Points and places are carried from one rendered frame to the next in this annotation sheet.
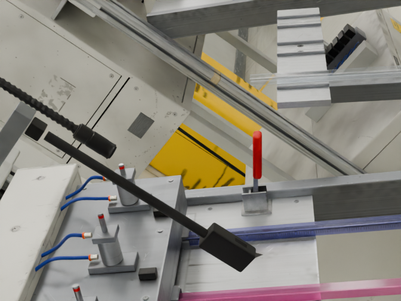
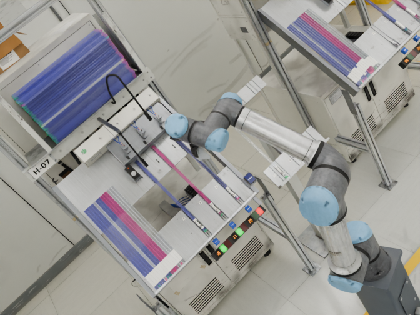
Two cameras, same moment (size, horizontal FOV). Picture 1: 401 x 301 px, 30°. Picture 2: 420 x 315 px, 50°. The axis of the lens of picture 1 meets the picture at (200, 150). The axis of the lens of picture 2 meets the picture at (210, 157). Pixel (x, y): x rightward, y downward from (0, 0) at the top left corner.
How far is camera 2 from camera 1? 169 cm
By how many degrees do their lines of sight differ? 46
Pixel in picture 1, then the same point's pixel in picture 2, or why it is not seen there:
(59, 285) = (131, 130)
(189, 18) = (269, 22)
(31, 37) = not seen: outside the picture
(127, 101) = (243, 21)
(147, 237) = (154, 132)
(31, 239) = (134, 115)
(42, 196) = (145, 102)
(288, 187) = not seen: hidden behind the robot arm
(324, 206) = not seen: hidden behind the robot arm
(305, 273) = (177, 159)
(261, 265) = (172, 150)
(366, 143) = (305, 92)
